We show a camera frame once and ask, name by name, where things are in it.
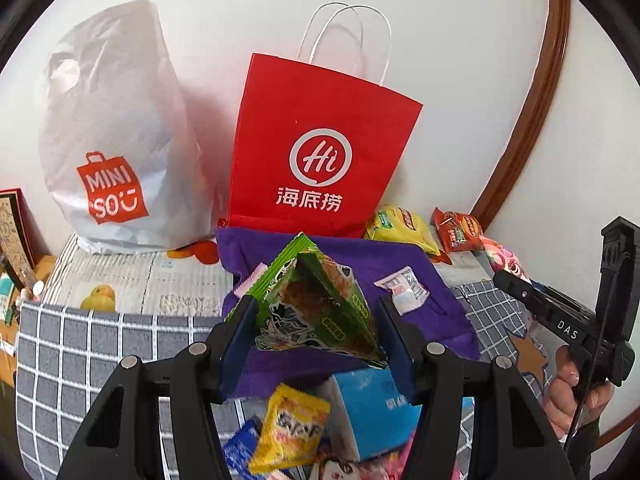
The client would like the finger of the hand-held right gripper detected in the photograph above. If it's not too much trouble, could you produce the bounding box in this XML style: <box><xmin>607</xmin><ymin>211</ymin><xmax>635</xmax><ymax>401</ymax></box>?
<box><xmin>492</xmin><ymin>270</ymin><xmax>551</xmax><ymax>321</ymax></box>

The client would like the blue snack packet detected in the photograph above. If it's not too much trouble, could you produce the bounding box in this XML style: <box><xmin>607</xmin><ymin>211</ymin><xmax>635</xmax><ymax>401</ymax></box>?
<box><xmin>221</xmin><ymin>417</ymin><xmax>262</xmax><ymax>480</ymax></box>

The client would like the light pink snack packet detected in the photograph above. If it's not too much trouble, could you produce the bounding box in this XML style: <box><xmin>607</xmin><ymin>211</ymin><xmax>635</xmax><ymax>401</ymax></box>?
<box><xmin>234</xmin><ymin>262</ymin><xmax>267</xmax><ymax>301</ymax></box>

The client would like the blue tissue pack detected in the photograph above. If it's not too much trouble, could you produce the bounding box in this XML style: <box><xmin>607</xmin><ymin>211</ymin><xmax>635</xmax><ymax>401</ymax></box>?
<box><xmin>317</xmin><ymin>367</ymin><xmax>423</xmax><ymax>463</ymax></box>

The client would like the brown wooden door frame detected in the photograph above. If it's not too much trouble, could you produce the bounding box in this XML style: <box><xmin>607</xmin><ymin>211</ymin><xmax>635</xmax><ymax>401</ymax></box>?
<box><xmin>470</xmin><ymin>0</ymin><xmax>572</xmax><ymax>233</ymax></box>

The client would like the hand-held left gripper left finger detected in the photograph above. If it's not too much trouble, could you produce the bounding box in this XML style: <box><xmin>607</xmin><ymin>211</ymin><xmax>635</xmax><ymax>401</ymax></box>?
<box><xmin>57</xmin><ymin>295</ymin><xmax>261</xmax><ymax>480</ymax></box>

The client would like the green triangular snack packet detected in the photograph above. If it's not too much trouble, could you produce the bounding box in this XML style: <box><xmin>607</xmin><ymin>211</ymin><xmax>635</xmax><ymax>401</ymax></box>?
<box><xmin>225</xmin><ymin>232</ymin><xmax>390</xmax><ymax>370</ymax></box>

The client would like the purple towel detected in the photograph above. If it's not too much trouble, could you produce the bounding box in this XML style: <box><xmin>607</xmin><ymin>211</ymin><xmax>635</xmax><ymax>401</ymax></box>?
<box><xmin>216</xmin><ymin>227</ymin><xmax>481</xmax><ymax>398</ymax></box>

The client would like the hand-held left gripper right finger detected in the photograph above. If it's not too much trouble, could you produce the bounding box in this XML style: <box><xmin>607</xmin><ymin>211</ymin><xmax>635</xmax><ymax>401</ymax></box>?
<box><xmin>377</xmin><ymin>296</ymin><xmax>576</xmax><ymax>480</ymax></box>

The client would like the yellow chips bag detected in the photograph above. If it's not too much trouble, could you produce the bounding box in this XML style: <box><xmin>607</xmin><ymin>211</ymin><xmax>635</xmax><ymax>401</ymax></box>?
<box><xmin>364</xmin><ymin>204</ymin><xmax>442</xmax><ymax>257</ymax></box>

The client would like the yellow snack packet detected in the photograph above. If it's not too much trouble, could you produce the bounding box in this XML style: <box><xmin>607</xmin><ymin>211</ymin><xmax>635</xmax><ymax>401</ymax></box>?
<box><xmin>248</xmin><ymin>383</ymin><xmax>332</xmax><ymax>476</ymax></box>

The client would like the strawberry print snack packet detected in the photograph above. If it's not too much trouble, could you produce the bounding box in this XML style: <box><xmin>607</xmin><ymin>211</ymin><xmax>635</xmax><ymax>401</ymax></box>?
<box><xmin>479</xmin><ymin>236</ymin><xmax>528</xmax><ymax>283</ymax></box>

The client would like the white plastic bag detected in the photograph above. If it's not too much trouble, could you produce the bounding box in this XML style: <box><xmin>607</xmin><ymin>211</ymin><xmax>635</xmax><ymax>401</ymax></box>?
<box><xmin>39</xmin><ymin>0</ymin><xmax>221</xmax><ymax>256</ymax></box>

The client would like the red paper bag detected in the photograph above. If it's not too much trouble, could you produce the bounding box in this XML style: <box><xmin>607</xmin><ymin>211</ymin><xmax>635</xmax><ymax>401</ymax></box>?
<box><xmin>227</xmin><ymin>2</ymin><xmax>423</xmax><ymax>238</ymax></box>

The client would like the orange chips bag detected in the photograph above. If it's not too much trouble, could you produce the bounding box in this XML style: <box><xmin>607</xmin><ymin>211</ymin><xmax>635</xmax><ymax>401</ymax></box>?
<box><xmin>431</xmin><ymin>207</ymin><xmax>485</xmax><ymax>253</ymax></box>

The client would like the person's right hand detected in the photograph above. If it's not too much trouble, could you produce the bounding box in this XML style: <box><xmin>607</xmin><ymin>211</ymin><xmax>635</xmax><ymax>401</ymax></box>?
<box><xmin>541</xmin><ymin>345</ymin><xmax>617</xmax><ymax>440</ymax></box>

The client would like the small pink white snack packet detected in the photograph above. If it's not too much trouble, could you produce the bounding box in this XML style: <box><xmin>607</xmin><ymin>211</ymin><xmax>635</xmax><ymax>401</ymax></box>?
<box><xmin>374</xmin><ymin>266</ymin><xmax>431</xmax><ymax>316</ymax></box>

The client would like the patterned box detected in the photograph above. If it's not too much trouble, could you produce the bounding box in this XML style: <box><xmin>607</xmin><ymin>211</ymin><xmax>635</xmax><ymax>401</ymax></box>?
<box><xmin>0</xmin><ymin>187</ymin><xmax>38</xmax><ymax>273</ymax></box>

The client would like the person's right forearm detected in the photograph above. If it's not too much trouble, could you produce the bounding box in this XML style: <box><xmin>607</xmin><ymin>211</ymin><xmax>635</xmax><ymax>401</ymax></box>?
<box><xmin>562</xmin><ymin>417</ymin><xmax>621</xmax><ymax>480</ymax></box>

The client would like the grey checkered blanket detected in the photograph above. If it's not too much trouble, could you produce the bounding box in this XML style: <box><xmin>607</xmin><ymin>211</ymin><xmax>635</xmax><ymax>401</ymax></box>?
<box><xmin>15</xmin><ymin>280</ymin><xmax>556</xmax><ymax>480</ymax></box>

